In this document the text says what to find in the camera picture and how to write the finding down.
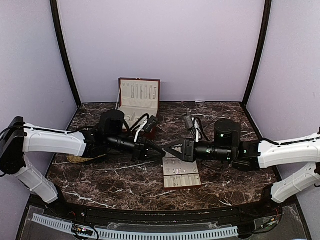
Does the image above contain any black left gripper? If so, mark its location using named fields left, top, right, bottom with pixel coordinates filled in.
left=106, top=134, right=167, bottom=163

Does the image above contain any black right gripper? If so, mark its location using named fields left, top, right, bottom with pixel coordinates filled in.
left=164, top=137, right=233, bottom=163

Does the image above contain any brown jewelry display tray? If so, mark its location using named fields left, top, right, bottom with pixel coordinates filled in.
left=162, top=152, right=202, bottom=190

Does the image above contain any red wooden jewelry box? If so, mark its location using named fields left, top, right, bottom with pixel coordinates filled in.
left=116, top=77, right=161, bottom=128

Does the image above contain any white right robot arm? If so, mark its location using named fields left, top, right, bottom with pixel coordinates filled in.
left=164, top=129, right=320, bottom=217

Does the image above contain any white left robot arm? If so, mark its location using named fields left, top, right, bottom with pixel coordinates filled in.
left=0, top=116, right=166, bottom=218

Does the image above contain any woven bamboo tray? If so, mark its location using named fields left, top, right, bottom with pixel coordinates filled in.
left=66, top=154, right=107, bottom=164

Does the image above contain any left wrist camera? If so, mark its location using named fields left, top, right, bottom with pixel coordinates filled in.
left=99, top=110, right=160, bottom=142

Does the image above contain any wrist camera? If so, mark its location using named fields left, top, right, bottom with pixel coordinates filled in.
left=99, top=110, right=160, bottom=142
left=183, top=113, right=242, bottom=142

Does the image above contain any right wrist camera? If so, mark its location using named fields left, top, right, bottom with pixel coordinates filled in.
left=183, top=113, right=242, bottom=142

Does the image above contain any white slotted cable duct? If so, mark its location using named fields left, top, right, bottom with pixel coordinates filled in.
left=31, top=213, right=239, bottom=240

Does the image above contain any black right frame post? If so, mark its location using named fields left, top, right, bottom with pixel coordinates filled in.
left=241, top=0, right=272, bottom=108

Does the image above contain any black frame post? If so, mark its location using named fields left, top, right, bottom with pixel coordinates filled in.
left=241, top=0, right=272, bottom=108
left=49, top=0, right=82, bottom=108

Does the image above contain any black left frame post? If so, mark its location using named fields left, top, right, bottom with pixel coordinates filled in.
left=49, top=0, right=82, bottom=108

